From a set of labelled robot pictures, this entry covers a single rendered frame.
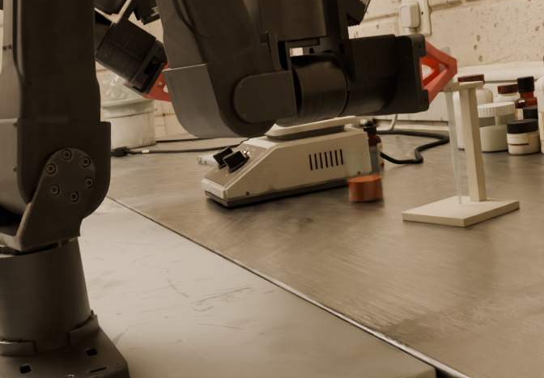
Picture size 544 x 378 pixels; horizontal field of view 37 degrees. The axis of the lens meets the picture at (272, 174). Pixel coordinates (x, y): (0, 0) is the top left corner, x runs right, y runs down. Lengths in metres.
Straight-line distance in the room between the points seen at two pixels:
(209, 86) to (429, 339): 0.24
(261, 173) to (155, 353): 0.50
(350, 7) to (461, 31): 0.85
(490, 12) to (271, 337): 1.02
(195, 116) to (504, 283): 0.26
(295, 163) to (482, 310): 0.52
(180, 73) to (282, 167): 0.41
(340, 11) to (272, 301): 0.24
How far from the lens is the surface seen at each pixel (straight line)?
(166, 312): 0.61
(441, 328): 0.51
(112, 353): 0.51
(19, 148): 0.52
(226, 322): 0.56
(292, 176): 1.01
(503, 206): 0.79
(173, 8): 0.60
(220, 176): 1.04
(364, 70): 0.67
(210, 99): 0.59
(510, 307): 0.53
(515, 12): 1.41
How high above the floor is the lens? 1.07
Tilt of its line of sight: 8 degrees down
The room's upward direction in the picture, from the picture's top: 8 degrees counter-clockwise
